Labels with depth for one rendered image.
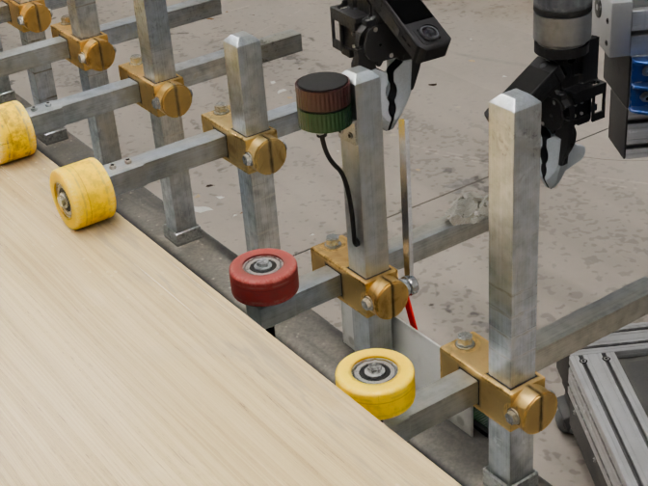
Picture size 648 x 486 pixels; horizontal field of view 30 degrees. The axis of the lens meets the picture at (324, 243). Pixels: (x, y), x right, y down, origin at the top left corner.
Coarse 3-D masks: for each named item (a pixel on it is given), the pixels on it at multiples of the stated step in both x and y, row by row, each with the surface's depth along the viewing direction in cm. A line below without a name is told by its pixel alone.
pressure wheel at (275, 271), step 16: (240, 256) 143; (256, 256) 143; (272, 256) 142; (288, 256) 142; (240, 272) 139; (256, 272) 140; (272, 272) 139; (288, 272) 139; (240, 288) 139; (256, 288) 138; (272, 288) 138; (288, 288) 139; (256, 304) 139; (272, 304) 139
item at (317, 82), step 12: (324, 72) 132; (336, 72) 132; (300, 84) 130; (312, 84) 130; (324, 84) 130; (336, 84) 129; (300, 108) 131; (348, 132) 135; (324, 144) 134; (336, 168) 136; (348, 192) 138; (348, 204) 139
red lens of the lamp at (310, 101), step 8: (296, 88) 130; (344, 88) 129; (296, 96) 131; (304, 96) 129; (312, 96) 128; (320, 96) 128; (328, 96) 128; (336, 96) 128; (344, 96) 129; (304, 104) 129; (312, 104) 129; (320, 104) 129; (328, 104) 129; (336, 104) 129; (344, 104) 130; (320, 112) 129
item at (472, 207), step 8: (472, 192) 160; (456, 200) 160; (464, 200) 157; (472, 200) 159; (480, 200) 157; (488, 200) 157; (448, 208) 157; (456, 208) 156; (464, 208) 156; (472, 208) 157; (480, 208) 156; (488, 208) 157; (448, 216) 157; (456, 216) 155; (464, 216) 156; (472, 216) 155; (480, 216) 155; (488, 216) 156; (456, 224) 155
